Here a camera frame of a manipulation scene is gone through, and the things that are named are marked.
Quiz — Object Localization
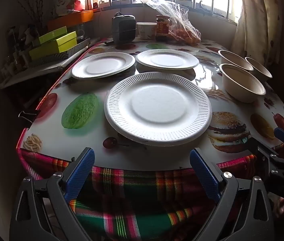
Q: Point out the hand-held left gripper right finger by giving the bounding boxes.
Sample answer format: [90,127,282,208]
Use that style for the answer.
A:
[189,148,275,241]

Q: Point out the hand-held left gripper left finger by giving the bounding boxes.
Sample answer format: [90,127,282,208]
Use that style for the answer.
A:
[10,147,96,241]

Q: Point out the beige paper bowl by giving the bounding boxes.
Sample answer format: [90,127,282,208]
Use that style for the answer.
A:
[218,50,254,71]
[219,63,266,103]
[245,57,273,83]

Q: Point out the white foam plate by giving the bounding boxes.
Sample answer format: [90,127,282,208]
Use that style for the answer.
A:
[104,72,212,146]
[71,52,136,80]
[135,49,199,70]

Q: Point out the plaid cloth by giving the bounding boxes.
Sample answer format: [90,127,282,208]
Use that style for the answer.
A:
[17,148,284,241]

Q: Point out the black binder clip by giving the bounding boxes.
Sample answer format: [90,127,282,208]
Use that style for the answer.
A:
[18,109,41,128]

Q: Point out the grey board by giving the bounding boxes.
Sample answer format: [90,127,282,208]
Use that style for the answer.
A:
[0,36,107,89]

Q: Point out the printed beige curtain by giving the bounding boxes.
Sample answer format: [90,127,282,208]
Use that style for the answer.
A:
[231,0,284,67]

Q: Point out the striped grey box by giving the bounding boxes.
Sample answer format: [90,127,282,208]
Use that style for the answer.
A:
[28,38,91,67]

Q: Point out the thick green box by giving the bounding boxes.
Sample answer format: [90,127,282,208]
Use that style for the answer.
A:
[29,31,78,61]

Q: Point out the pile of small oranges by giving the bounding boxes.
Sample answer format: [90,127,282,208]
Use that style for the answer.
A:
[169,28,201,46]

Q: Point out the flat green box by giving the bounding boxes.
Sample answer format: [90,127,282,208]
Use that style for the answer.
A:
[32,26,68,47]

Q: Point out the glass jar with red label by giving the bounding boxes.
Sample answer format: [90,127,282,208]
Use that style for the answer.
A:
[156,15,170,42]

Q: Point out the grey small fan heater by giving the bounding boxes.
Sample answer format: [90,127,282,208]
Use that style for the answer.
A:
[111,12,138,45]

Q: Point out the white plastic tub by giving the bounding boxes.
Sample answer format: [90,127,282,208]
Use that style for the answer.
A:
[136,22,157,40]

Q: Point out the clear plastic bag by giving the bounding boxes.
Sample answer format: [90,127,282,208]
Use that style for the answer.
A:
[146,0,202,46]

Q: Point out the orange box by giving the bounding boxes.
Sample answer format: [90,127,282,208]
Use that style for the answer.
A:
[47,10,94,31]

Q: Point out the dried branches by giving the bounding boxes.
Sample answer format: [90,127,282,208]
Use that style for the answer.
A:
[12,0,47,31]

